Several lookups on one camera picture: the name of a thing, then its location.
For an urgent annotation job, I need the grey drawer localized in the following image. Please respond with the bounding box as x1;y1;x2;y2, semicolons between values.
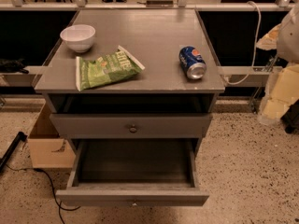
50;114;211;139
56;139;208;206

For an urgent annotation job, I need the green chip bag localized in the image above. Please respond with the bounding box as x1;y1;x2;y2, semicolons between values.
76;46;145;91

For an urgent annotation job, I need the grey top drawer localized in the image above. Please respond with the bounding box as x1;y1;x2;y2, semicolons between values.
50;114;211;139

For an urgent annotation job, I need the cardboard box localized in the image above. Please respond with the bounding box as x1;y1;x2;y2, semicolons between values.
27;105;76;168

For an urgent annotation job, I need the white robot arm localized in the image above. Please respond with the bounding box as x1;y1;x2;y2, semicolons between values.
257;4;299;125

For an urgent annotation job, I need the white hanging cable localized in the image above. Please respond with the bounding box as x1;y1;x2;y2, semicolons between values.
223;0;263;86

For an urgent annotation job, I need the black floor cable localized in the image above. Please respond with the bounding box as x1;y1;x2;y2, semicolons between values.
5;163;81;224

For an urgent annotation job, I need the black object on rail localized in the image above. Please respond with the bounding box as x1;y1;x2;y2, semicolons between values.
0;59;29;74

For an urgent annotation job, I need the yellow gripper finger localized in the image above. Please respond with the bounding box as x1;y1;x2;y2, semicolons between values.
258;63;299;125

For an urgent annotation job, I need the white ceramic bowl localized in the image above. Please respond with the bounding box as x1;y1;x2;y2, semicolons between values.
60;24;95;53

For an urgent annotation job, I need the black bar on floor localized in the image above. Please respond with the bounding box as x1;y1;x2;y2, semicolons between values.
0;132;27;172

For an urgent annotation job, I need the blue soda can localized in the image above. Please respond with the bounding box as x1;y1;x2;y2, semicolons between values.
179;46;206;80

